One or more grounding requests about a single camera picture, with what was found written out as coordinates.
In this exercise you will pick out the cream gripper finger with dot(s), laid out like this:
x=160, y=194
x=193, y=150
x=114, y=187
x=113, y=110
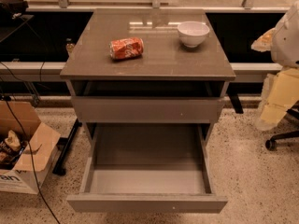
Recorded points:
x=280, y=93

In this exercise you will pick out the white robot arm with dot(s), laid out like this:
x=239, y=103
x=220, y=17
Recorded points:
x=282, y=41

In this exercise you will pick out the grey drawer cabinet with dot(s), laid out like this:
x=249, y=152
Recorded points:
x=165, y=69

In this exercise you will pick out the open grey middle drawer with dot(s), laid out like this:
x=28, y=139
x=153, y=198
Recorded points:
x=152, y=168

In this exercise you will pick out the closed grey top drawer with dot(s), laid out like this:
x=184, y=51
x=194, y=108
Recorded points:
x=142, y=110

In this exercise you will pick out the black office chair base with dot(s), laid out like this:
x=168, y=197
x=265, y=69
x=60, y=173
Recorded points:
x=271, y=144

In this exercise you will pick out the white ceramic bowl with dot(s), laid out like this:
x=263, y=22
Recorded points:
x=192, y=33

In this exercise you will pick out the small bottle behind cabinet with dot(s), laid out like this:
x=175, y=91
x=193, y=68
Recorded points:
x=69, y=45

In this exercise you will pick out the black table leg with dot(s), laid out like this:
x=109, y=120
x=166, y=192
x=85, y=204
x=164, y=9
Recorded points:
x=64, y=144

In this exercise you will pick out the brown cardboard box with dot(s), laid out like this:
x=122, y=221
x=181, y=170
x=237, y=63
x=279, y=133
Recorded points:
x=31, y=169

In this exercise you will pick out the snack bag in box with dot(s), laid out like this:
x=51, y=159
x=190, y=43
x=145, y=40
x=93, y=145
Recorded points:
x=11, y=149

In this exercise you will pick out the black bag on desk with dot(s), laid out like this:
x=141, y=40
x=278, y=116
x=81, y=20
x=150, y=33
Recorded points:
x=10, y=10

